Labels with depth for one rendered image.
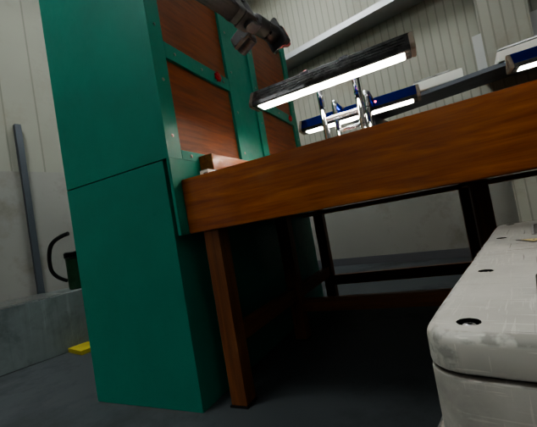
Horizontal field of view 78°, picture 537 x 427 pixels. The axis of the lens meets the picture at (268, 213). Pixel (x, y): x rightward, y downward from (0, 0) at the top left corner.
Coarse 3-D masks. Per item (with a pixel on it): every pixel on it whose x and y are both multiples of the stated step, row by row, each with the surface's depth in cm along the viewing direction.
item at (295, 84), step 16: (368, 48) 115; (384, 48) 112; (400, 48) 108; (336, 64) 119; (352, 64) 115; (368, 64) 113; (288, 80) 128; (304, 80) 124; (320, 80) 120; (256, 96) 133; (272, 96) 129
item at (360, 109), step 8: (344, 56) 119; (304, 72) 125; (352, 80) 134; (360, 88) 133; (320, 96) 140; (360, 96) 133; (320, 104) 140; (360, 104) 133; (320, 112) 140; (344, 112) 136; (352, 112) 134; (360, 112) 133; (328, 120) 139; (360, 120) 133; (328, 128) 139; (328, 136) 139
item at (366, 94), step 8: (368, 96) 155; (336, 104) 166; (368, 104) 155; (336, 112) 161; (368, 112) 154; (336, 120) 161; (368, 120) 155; (336, 128) 161; (344, 128) 160; (352, 128) 159
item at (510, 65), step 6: (528, 48) 141; (534, 48) 139; (510, 54) 144; (516, 54) 142; (522, 54) 141; (528, 54) 139; (534, 54) 138; (510, 60) 142; (516, 60) 141; (522, 60) 139; (528, 60) 138; (534, 60) 137; (510, 66) 141; (516, 66) 140; (510, 72) 145
